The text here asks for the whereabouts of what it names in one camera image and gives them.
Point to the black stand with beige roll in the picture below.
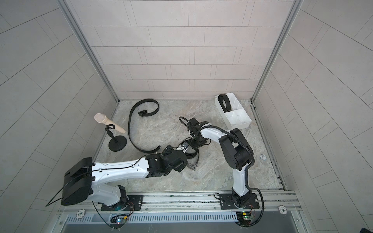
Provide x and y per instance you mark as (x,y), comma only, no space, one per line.
(117,143)

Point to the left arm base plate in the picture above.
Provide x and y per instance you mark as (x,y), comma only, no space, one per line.
(125,202)

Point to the left green circuit board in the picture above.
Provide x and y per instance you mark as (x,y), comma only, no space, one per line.
(118,221)

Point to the long black belt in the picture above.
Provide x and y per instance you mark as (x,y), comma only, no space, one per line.
(224,103)

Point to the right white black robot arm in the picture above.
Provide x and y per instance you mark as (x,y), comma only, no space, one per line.
(236,150)

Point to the aluminium front rail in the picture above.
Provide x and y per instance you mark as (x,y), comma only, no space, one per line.
(207,201)

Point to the white compartment storage box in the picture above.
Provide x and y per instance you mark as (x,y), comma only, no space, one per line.
(238,117)

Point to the black belt with silver buckle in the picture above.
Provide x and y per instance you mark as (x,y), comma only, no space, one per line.
(192,155)

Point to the white round sticker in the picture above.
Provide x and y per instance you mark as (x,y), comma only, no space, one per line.
(282,209)
(80,214)

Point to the right green circuit board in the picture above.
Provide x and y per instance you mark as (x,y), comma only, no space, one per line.
(244,219)

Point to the right floor white sticker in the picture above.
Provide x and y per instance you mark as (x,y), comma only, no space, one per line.
(263,157)

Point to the right white round sticker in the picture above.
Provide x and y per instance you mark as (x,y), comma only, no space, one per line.
(282,209)

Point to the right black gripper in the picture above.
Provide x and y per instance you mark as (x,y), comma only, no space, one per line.
(194,145)

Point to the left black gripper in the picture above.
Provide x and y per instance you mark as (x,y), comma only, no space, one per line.
(181,166)

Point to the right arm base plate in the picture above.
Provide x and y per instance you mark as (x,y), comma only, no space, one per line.
(232,201)

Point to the green circuit board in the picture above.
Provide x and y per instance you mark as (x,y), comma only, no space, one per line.
(244,219)
(118,221)

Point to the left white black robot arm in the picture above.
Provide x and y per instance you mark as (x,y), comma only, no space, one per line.
(87,180)

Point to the left white round sticker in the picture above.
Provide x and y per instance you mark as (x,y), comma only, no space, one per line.
(80,214)

